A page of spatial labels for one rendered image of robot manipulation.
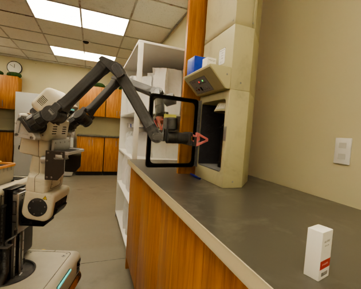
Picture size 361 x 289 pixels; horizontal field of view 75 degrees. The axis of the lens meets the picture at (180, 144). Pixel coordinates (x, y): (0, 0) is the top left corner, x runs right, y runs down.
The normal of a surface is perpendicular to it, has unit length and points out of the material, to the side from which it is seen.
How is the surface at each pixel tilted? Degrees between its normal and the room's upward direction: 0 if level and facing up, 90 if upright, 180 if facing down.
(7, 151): 90
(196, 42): 90
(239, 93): 90
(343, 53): 90
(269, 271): 0
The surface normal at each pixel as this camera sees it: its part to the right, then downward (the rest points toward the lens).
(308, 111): -0.93, -0.04
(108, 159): 0.36, 0.07
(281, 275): 0.07, -1.00
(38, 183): 0.07, 0.06
